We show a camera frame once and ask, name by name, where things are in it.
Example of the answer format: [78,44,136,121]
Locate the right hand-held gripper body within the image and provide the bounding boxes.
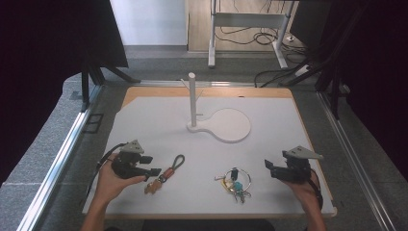
[281,145,325,185]

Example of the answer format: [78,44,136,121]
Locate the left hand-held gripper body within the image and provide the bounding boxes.
[110,139,154,180]

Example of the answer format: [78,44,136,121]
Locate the brown leather strap keychain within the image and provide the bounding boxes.
[143,154,186,195]

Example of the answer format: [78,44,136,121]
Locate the metal key ring with keys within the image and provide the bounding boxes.
[214,167,253,204]

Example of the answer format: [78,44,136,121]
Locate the white key stand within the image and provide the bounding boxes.
[180,72,252,144]

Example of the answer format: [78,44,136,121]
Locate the person's left hand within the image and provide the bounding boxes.
[94,153,147,204]

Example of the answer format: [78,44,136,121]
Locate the person's right hand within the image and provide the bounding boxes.
[281,168,321,211]

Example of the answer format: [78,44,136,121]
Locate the white table mat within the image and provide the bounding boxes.
[82,95,339,217]

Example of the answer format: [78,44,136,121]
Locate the black metal stand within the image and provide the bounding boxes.
[278,6,367,120]
[80,62,142,113]

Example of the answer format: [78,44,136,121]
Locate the white power strip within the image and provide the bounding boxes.
[293,64,311,78]

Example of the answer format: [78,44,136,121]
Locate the black curtain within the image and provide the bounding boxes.
[0,0,130,186]
[320,0,408,181]

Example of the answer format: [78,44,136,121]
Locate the black monitor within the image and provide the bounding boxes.
[289,0,332,50]

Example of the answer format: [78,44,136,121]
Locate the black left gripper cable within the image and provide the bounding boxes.
[86,142,128,200]

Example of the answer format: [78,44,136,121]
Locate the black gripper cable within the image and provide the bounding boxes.
[86,142,128,200]
[308,167,324,211]

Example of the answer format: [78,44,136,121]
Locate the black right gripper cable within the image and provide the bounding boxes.
[308,167,324,211]

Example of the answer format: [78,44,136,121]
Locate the aluminium rail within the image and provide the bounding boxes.
[316,90,398,231]
[16,84,104,231]

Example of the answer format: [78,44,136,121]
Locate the black floor cables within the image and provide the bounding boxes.
[214,24,311,65]

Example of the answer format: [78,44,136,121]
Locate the white desk frame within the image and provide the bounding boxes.
[207,0,295,70]

